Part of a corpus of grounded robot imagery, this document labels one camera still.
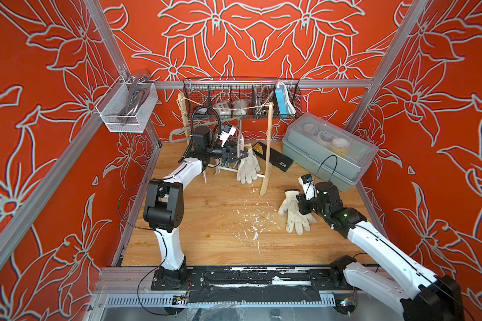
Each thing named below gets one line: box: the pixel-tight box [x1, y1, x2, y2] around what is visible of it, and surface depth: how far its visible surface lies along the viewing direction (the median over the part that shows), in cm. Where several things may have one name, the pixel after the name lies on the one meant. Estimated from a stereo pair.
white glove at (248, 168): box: [236, 147, 261, 185], surface depth 100 cm
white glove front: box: [278, 188, 317, 236], surface depth 86 cm
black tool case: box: [252, 141, 294, 172], surface depth 111 cm
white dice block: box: [213, 100, 231, 116], surface depth 95 cm
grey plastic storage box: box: [281, 112, 379, 193], surface depth 96 cm
